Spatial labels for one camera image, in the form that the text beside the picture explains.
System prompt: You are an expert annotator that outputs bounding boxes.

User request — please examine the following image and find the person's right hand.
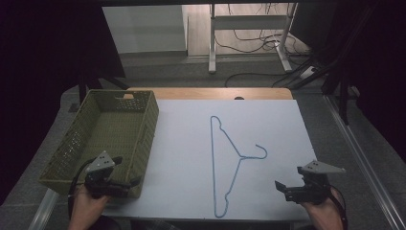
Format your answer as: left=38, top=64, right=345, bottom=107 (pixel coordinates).
left=301, top=186, right=346, bottom=230

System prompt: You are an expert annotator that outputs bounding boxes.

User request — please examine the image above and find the white table cover sheet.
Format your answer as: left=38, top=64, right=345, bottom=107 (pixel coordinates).
left=102, top=99, right=318, bottom=222

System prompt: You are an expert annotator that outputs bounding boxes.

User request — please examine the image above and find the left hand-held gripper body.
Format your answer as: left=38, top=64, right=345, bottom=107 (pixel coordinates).
left=83, top=150, right=132, bottom=199

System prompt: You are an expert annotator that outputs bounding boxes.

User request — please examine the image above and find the dark curtain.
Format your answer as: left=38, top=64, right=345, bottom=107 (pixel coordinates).
left=289, top=0, right=406, bottom=162
left=0, top=0, right=126, bottom=206

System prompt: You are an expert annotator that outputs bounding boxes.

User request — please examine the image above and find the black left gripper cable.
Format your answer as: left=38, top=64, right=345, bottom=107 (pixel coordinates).
left=66, top=158, right=96, bottom=221

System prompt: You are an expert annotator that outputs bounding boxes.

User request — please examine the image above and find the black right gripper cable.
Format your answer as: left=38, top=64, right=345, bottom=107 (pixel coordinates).
left=329, top=185, right=349, bottom=230

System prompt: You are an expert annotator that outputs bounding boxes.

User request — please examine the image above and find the metal floor rail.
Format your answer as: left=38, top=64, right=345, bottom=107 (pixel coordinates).
left=323, top=95, right=406, bottom=230
left=28, top=187, right=60, bottom=230

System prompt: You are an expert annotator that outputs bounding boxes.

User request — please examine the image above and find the white metal desk frame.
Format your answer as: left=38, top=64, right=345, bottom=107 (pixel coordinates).
left=208, top=3, right=299, bottom=75

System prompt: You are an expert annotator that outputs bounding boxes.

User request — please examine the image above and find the tangle of black cables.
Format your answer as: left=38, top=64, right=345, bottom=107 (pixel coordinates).
left=213, top=3, right=311, bottom=58

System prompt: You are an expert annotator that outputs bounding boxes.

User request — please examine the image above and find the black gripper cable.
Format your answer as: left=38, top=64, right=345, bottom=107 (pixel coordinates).
left=66, top=158, right=96, bottom=221
left=329, top=185, right=349, bottom=230

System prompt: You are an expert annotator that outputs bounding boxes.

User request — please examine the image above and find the white power strip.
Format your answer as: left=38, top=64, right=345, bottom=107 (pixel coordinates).
left=299, top=65, right=319, bottom=81

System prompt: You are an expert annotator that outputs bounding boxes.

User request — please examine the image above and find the olive green woven basket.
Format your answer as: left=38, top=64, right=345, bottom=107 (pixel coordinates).
left=38, top=89, right=160, bottom=198

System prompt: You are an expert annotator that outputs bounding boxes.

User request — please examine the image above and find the black floor cable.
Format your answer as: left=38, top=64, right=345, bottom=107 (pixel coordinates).
left=224, top=72, right=290, bottom=88

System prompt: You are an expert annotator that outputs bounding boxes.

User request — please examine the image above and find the white wall panel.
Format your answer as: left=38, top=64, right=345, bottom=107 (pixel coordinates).
left=101, top=4, right=189, bottom=55

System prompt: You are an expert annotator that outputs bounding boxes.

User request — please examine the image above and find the person's left hand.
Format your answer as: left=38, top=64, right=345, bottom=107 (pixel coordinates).
left=67, top=185, right=111, bottom=230

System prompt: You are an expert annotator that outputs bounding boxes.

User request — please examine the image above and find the blue wire clothes hanger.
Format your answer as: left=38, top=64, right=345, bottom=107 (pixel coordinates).
left=209, top=115, right=268, bottom=219

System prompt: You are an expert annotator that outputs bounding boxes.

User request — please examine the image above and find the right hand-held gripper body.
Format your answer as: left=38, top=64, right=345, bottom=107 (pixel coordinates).
left=282, top=159, right=347, bottom=206

